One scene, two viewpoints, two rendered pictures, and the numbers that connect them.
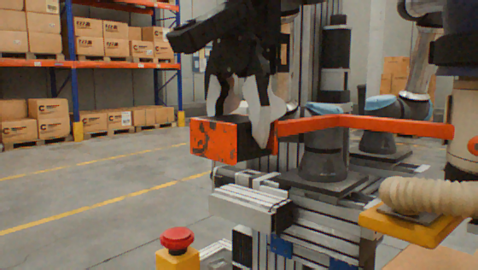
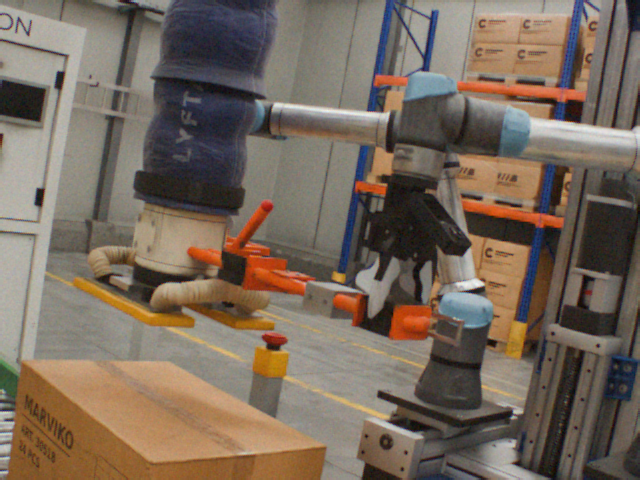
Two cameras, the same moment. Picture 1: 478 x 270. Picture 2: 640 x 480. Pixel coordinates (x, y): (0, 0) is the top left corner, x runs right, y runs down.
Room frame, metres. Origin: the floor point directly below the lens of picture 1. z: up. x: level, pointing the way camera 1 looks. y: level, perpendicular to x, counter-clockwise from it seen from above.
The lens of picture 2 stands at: (0.78, -2.01, 1.44)
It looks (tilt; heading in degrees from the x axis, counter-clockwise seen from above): 4 degrees down; 91
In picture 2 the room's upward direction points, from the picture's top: 10 degrees clockwise
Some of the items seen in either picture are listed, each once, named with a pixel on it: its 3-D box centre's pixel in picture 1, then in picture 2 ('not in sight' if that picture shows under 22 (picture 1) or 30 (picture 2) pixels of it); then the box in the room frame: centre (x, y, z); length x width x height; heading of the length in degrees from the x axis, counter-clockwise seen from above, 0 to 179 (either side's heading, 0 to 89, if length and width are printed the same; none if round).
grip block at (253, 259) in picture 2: not in sight; (252, 269); (0.65, -0.58, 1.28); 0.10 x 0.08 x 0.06; 43
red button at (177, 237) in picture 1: (177, 242); (274, 341); (0.68, 0.12, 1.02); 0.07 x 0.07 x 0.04
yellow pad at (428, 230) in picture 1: (438, 190); (209, 298); (0.55, -0.33, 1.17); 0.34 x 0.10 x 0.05; 133
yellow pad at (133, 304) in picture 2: not in sight; (130, 293); (0.41, -0.46, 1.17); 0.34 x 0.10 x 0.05; 133
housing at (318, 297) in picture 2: not in sight; (332, 300); (0.80, -0.73, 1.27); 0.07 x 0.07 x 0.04; 43
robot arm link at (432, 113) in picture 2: not in sight; (429, 112); (0.89, -0.82, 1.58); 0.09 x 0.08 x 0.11; 8
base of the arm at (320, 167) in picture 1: (322, 160); (452, 378); (1.09, -0.28, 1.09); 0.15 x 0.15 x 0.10
